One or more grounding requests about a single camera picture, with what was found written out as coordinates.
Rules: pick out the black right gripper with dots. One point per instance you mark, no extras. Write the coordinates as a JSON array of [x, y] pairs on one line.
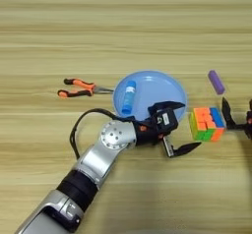
[[249, 126]]

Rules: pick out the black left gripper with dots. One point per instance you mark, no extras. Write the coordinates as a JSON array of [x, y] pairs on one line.
[[146, 133]]

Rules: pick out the multicoloured puzzle cube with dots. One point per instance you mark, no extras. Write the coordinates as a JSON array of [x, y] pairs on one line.
[[206, 123]]

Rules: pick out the purple cylinder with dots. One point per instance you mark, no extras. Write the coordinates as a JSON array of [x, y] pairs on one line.
[[216, 82]]

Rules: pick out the light blue round plate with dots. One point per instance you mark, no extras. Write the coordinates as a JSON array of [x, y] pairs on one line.
[[154, 90]]

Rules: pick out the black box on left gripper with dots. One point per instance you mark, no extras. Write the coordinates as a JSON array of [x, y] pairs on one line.
[[167, 120]]

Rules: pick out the blue glue stick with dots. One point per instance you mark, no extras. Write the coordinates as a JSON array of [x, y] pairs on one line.
[[128, 97]]

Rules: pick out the orange black needle-nose pliers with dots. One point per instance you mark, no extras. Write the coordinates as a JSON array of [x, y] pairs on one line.
[[90, 88]]

